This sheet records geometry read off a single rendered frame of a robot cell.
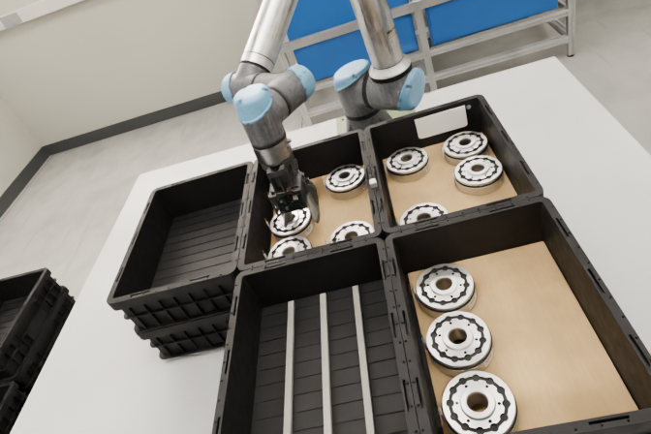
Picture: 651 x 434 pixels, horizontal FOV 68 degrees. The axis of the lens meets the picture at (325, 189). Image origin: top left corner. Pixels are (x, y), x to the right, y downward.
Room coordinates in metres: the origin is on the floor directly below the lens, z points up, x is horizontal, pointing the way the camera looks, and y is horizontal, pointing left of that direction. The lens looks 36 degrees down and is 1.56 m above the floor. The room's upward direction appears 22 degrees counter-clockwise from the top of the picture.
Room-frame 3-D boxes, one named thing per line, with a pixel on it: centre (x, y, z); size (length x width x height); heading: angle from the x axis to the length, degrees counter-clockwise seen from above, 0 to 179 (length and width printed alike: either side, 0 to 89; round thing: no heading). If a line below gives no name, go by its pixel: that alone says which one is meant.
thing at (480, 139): (0.91, -0.35, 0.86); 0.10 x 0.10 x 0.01
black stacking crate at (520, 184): (0.82, -0.26, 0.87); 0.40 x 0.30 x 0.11; 168
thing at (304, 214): (0.90, 0.10, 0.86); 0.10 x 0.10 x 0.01
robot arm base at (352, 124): (1.29, -0.20, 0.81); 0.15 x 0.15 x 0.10
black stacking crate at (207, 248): (0.94, 0.33, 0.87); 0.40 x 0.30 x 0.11; 168
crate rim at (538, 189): (0.82, -0.26, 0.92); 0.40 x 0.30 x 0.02; 168
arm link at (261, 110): (0.88, 0.06, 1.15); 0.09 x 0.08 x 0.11; 132
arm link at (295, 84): (0.95, 0.00, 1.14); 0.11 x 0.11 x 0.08; 42
